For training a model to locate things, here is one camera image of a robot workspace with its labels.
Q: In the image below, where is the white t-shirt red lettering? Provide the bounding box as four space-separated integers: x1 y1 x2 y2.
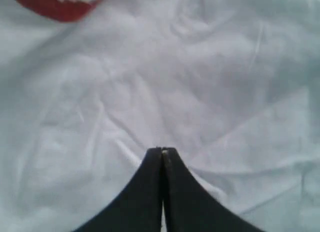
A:
0 0 320 231

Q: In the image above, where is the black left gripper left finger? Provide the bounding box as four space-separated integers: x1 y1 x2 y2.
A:
76 147 163 232

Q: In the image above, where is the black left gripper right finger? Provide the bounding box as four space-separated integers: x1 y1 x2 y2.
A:
162 148 260 232

